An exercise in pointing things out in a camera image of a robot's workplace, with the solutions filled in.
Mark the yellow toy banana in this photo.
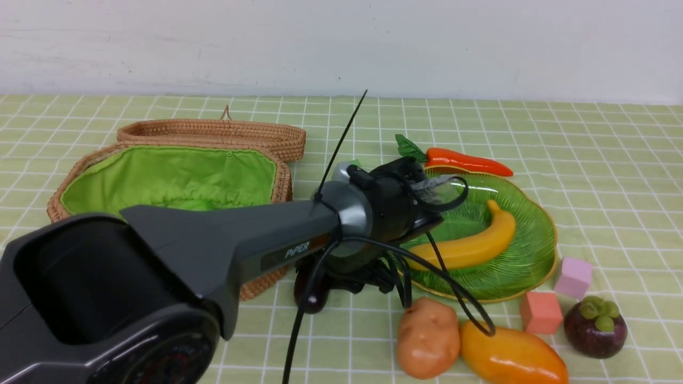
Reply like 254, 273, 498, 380
409, 200, 517, 270

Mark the green checkered tablecloth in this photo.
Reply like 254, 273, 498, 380
1, 94, 682, 383

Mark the light purple foam cube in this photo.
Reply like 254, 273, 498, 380
553, 257, 593, 300

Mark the dark purple toy eggplant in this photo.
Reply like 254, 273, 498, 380
293, 263, 331, 315

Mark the woven wicker basket green lining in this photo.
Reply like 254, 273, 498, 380
47, 141, 292, 222

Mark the green glass leaf plate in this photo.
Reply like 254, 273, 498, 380
403, 173, 559, 303

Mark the woven wicker basket lid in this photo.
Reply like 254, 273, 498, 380
117, 106, 306, 162

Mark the purple toy mangosteen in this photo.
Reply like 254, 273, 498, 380
563, 295, 629, 359

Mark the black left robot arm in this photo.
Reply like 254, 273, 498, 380
2, 158, 449, 383

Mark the orange toy carrot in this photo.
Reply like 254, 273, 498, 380
394, 134, 514, 178

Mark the pink-red foam cube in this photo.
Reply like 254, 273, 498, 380
520, 291, 563, 335

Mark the orange toy mango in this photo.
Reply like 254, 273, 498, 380
459, 321, 570, 383

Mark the brown toy potato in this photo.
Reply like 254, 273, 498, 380
396, 297, 460, 380

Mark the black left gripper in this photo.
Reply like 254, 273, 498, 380
321, 157, 446, 297

